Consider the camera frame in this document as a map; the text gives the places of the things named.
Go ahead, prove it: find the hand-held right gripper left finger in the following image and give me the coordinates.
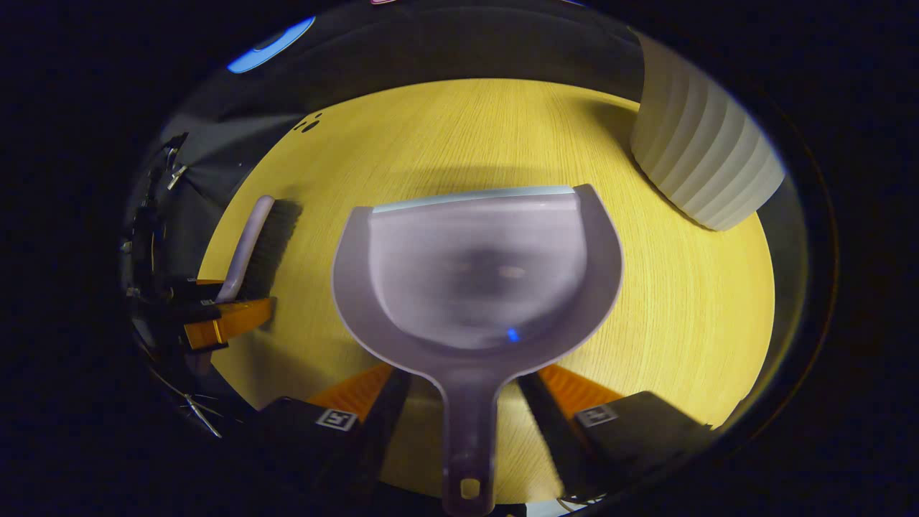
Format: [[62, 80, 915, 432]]
[[251, 363, 412, 503]]

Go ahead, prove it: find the small lilac broom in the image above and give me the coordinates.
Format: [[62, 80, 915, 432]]
[[188, 195, 304, 376]]

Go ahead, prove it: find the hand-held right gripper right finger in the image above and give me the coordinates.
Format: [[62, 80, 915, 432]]
[[516, 364, 717, 501]]

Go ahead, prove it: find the yellow wooden desktop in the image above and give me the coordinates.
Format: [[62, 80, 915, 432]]
[[197, 78, 776, 503]]

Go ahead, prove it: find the white ribbed garbage bin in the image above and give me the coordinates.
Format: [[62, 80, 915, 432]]
[[630, 30, 788, 232]]

